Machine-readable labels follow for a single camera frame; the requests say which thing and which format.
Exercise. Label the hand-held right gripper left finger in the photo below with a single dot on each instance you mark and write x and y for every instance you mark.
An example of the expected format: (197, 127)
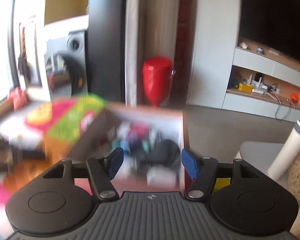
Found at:
(116, 162)

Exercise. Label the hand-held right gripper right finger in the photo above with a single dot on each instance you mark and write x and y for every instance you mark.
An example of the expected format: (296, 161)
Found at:
(190, 163)

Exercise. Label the black item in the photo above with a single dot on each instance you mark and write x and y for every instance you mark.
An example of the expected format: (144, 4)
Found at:
(165, 152)

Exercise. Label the white plug charger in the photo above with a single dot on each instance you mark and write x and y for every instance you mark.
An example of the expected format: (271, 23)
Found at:
(162, 177)

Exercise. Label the teal small item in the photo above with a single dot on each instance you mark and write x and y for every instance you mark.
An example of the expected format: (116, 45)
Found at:
(145, 146)

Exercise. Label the pink cardboard box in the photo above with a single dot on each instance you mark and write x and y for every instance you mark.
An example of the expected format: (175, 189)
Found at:
(165, 120)

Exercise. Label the printed cartoon mat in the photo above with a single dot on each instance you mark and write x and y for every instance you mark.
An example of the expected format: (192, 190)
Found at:
(65, 120)

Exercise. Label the red metal canister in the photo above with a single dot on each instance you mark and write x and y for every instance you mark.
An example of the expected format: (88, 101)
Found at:
(157, 77)

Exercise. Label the yellow shelf box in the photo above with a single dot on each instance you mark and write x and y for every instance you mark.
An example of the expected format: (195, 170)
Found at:
(245, 87)

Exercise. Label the white cylindrical bottle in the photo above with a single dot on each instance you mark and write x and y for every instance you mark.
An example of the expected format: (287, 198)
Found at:
(287, 150)

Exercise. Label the white router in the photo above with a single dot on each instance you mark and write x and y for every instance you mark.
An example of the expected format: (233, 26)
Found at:
(257, 85)

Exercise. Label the grey washing machine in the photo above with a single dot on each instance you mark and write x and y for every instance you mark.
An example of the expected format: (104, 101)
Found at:
(72, 62)

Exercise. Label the orange pumpkin toy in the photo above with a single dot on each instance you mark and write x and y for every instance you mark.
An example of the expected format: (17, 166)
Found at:
(294, 97)

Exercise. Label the dark hanging garment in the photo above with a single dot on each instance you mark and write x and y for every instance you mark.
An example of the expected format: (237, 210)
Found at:
(24, 66)

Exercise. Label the black television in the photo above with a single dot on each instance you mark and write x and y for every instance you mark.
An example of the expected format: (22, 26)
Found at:
(272, 15)

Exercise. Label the grey wall shelf unit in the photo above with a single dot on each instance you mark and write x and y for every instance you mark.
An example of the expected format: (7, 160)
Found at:
(255, 60)

